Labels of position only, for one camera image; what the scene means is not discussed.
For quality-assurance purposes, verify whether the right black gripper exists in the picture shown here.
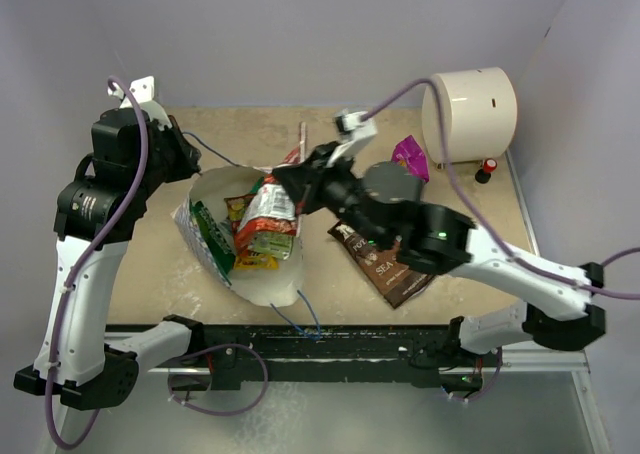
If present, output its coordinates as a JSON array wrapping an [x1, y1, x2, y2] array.
[[274, 139, 390, 248]]

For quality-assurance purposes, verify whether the red Doritos bag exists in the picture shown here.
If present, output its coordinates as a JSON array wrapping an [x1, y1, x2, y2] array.
[[234, 171, 299, 253]]

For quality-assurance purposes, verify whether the dark green snack bag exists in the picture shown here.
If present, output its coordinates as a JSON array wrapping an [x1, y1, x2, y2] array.
[[190, 201, 236, 286]]

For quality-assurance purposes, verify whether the blue checkered paper bag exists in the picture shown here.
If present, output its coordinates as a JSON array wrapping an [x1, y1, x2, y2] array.
[[172, 131, 321, 340]]

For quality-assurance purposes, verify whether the purple snack bag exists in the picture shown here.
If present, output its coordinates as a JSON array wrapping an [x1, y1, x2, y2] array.
[[391, 135, 430, 183]]

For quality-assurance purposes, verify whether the brown chocolate snack bag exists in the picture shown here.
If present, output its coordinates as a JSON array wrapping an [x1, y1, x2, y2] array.
[[327, 221, 436, 309]]

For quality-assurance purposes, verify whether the colourful candy bag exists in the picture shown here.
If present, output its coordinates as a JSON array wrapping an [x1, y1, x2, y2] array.
[[224, 193, 255, 233]]

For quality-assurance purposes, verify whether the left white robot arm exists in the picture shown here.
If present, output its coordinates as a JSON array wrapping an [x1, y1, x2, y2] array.
[[14, 108, 206, 411]]

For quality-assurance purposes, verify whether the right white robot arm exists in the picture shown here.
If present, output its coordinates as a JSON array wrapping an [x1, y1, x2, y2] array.
[[272, 143, 606, 365]]

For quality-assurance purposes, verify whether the green snack pack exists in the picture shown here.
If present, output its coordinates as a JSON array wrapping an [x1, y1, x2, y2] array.
[[250, 231, 294, 260]]

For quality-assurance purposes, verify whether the red black button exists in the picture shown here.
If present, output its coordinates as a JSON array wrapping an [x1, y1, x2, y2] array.
[[474, 158, 498, 184]]

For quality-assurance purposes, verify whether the white cylindrical container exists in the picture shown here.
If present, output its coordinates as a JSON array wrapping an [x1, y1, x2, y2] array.
[[422, 67, 518, 164]]

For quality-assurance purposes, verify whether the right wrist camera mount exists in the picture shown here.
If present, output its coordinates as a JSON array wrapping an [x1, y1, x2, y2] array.
[[327, 110, 378, 167]]

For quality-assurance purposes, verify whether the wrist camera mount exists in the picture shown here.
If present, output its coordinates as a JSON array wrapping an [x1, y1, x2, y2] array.
[[327, 110, 378, 167], [107, 76, 171, 127]]

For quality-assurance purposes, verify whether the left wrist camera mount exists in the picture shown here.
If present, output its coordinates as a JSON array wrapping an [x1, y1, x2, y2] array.
[[107, 76, 171, 127]]

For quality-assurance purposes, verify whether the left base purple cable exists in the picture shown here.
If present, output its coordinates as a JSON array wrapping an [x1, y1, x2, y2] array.
[[167, 342, 271, 418]]

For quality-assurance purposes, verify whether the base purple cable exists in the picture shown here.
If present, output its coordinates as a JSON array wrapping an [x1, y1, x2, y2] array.
[[447, 346, 509, 406], [167, 342, 271, 418]]

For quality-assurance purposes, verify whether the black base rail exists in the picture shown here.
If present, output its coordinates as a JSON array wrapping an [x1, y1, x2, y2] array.
[[162, 325, 501, 392]]

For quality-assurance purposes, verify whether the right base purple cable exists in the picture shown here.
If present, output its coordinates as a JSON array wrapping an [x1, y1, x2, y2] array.
[[447, 346, 509, 406]]

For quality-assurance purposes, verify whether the aluminium frame rail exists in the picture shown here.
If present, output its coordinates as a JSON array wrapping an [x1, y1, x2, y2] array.
[[503, 350, 589, 372]]

